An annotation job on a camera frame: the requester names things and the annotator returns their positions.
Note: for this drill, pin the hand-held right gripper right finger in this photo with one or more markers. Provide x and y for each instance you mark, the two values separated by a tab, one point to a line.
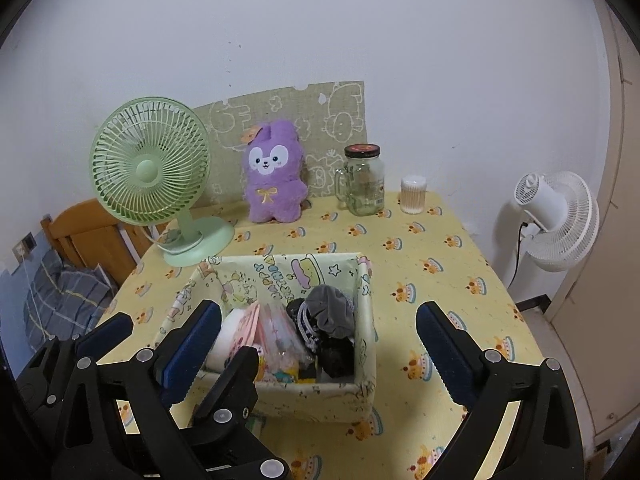
445	355

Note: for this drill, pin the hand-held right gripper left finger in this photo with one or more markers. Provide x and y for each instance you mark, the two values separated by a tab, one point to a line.
192	350

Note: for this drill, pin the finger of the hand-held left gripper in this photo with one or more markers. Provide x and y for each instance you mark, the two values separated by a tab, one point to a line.
235	380
107	332

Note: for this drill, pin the white towel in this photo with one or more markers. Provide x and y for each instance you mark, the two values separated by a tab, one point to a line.
230	335

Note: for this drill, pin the cartoon printed packet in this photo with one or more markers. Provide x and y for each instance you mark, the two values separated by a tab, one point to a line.
277	372

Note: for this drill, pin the white pink packet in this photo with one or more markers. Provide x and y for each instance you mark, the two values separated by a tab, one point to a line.
252	327

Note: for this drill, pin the clear zip bag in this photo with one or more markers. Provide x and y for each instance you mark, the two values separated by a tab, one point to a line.
280	330

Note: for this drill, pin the black white striped cloth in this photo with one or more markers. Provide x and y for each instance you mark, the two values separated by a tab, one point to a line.
306	330

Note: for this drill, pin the printed fabric storage basket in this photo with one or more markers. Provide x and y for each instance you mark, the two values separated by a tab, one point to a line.
320	400

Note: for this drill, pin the grey cloth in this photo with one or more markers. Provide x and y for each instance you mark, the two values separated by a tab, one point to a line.
330	310

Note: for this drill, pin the blue plaid pillow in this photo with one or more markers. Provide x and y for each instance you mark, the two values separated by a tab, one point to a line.
65	290

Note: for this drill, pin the wooden bed headboard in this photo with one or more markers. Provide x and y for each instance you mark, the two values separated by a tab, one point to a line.
85	240

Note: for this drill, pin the yellow printed tablecloth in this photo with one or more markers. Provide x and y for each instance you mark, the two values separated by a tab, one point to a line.
425	240

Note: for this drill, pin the cotton swab container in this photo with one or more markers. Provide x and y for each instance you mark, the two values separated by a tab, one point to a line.
413	197

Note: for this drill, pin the green desk fan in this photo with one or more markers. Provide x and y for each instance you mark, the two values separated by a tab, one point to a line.
147	170

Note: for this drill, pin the purple plush bunny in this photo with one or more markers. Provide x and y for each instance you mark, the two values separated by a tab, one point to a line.
275	195

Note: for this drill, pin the white standing fan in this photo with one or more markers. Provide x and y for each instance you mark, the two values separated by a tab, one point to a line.
545	205

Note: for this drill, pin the glass jar with red lid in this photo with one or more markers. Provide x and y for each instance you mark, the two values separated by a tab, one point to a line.
365	190

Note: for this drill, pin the beige door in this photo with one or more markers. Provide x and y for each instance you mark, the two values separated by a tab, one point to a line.
615	210

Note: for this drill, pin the beige cartoon printed board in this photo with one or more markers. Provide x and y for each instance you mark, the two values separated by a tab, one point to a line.
340	110

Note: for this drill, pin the wall socket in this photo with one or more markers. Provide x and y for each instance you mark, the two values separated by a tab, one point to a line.
25	247

